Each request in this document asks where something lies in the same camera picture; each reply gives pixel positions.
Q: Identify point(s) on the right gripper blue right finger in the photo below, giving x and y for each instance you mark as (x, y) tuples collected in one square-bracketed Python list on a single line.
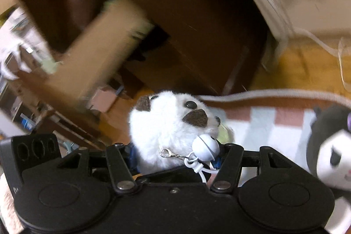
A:
[(229, 173)]

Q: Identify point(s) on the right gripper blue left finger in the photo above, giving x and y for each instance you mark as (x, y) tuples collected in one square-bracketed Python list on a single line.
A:
[(120, 168)]

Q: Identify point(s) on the white plush seal toy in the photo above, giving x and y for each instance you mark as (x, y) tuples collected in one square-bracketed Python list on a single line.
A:
[(170, 130)]

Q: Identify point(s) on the pink checkered rug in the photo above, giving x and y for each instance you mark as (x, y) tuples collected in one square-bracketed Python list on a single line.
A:
[(280, 119)]

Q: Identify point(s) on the black white plush toy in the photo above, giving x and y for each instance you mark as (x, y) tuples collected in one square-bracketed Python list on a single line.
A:
[(328, 148)]

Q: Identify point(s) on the dark brown wooden dresser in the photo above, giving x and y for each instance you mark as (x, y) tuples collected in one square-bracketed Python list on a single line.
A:
[(204, 47)]

